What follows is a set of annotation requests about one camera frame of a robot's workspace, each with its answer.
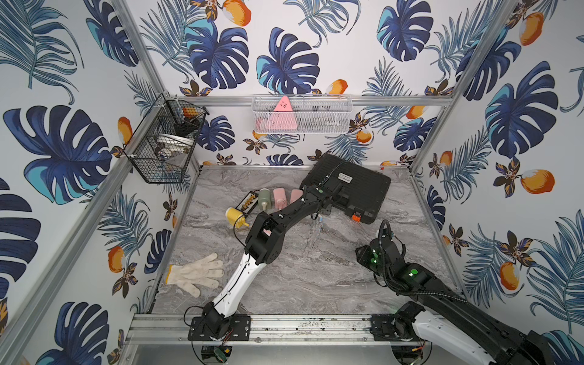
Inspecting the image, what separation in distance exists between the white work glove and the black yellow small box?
0.77ft

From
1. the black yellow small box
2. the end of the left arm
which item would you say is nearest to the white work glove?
the black yellow small box

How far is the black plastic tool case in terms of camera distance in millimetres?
995

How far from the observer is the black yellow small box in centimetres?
105

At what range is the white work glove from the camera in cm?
85

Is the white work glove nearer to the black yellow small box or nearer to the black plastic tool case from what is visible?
the black yellow small box

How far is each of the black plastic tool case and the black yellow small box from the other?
23cm

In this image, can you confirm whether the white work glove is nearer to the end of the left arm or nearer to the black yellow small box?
the black yellow small box

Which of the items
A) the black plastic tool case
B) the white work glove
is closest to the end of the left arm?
the black plastic tool case

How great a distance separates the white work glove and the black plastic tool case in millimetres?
515

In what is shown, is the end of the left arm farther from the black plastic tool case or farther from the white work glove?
the white work glove
